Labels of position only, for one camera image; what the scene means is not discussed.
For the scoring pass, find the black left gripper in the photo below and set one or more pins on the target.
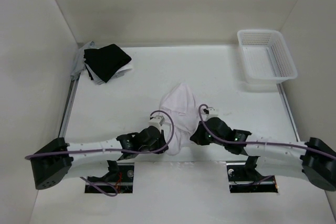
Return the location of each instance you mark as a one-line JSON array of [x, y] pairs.
[[161, 142]]

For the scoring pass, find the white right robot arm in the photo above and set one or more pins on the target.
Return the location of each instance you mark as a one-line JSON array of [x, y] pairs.
[[313, 161]]

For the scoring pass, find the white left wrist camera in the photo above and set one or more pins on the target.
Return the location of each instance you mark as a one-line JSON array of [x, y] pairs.
[[156, 121]]

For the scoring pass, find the white tank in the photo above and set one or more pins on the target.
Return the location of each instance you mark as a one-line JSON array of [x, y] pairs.
[[122, 70], [180, 103]]

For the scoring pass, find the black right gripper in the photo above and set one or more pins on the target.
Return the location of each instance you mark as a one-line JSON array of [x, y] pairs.
[[198, 137]]

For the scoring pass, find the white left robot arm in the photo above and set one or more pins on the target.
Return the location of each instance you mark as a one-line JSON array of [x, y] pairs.
[[59, 159]]

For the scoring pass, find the folded grey tank top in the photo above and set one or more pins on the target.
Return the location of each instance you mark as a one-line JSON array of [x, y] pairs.
[[78, 64]]

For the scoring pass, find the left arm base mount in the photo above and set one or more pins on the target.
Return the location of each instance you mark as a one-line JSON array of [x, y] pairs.
[[118, 180]]

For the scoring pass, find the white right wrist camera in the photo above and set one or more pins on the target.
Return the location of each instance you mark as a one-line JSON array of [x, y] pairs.
[[210, 112]]

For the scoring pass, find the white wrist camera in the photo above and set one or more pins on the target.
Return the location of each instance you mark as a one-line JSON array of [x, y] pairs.
[[210, 112], [156, 121]]

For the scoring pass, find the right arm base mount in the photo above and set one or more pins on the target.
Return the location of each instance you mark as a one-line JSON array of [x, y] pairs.
[[243, 178]]

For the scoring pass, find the white plastic basket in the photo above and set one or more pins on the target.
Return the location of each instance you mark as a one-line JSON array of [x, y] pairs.
[[265, 56]]

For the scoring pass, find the folded white tank top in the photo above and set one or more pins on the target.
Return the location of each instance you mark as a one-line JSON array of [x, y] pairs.
[[122, 70]]

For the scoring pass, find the folded black tank top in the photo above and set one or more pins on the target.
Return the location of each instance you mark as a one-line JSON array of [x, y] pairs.
[[103, 63]]

